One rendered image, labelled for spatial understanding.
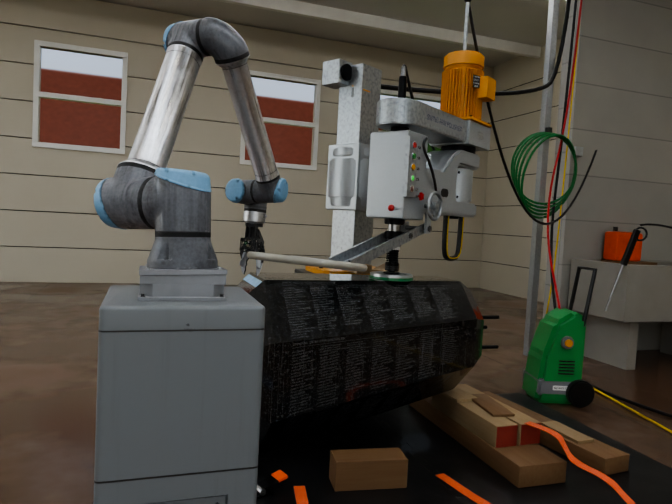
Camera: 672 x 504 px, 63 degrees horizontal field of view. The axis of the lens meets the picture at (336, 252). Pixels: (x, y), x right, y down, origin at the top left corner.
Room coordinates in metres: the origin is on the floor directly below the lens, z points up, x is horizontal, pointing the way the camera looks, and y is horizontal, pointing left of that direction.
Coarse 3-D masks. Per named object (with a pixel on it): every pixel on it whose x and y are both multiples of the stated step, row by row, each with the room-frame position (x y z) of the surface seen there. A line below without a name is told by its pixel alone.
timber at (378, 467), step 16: (384, 448) 2.25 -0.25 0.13; (336, 464) 2.10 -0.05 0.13; (352, 464) 2.11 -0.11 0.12; (368, 464) 2.12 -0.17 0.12; (384, 464) 2.14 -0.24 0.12; (400, 464) 2.15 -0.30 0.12; (336, 480) 2.10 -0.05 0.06; (352, 480) 2.11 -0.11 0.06; (368, 480) 2.13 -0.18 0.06; (384, 480) 2.14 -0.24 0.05; (400, 480) 2.15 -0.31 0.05
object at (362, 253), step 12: (408, 228) 2.90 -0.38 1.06; (420, 228) 2.82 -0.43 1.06; (372, 240) 2.67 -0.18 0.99; (384, 240) 2.76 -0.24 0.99; (396, 240) 2.64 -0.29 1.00; (408, 240) 2.73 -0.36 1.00; (348, 252) 2.52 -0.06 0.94; (360, 252) 2.60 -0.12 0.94; (372, 252) 2.48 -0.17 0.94; (384, 252) 2.56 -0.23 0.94
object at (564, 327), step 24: (576, 288) 3.62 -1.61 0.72; (552, 312) 3.58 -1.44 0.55; (576, 312) 3.44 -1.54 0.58; (552, 336) 3.41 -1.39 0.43; (576, 336) 3.39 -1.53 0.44; (528, 360) 3.59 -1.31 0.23; (552, 360) 3.38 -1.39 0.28; (576, 360) 3.39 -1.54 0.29; (528, 384) 3.52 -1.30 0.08; (552, 384) 3.38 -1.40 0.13; (576, 384) 3.35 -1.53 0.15
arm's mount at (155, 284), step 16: (144, 272) 1.38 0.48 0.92; (160, 272) 1.39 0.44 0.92; (176, 272) 1.40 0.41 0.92; (192, 272) 1.41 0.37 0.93; (208, 272) 1.43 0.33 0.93; (224, 272) 1.44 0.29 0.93; (144, 288) 1.40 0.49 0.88; (160, 288) 1.39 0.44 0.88; (176, 288) 1.40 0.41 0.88; (192, 288) 1.42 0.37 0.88; (208, 288) 1.43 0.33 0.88
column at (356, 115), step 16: (352, 80) 3.45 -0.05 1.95; (368, 80) 3.44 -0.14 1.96; (368, 96) 3.45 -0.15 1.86; (352, 112) 3.44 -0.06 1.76; (368, 112) 3.45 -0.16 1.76; (352, 128) 3.44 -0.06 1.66; (368, 128) 3.46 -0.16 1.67; (336, 144) 3.52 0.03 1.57; (368, 144) 3.47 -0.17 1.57; (336, 224) 3.50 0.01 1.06; (352, 224) 3.41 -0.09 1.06; (368, 224) 3.50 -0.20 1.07; (336, 240) 3.49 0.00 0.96; (352, 240) 3.40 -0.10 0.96
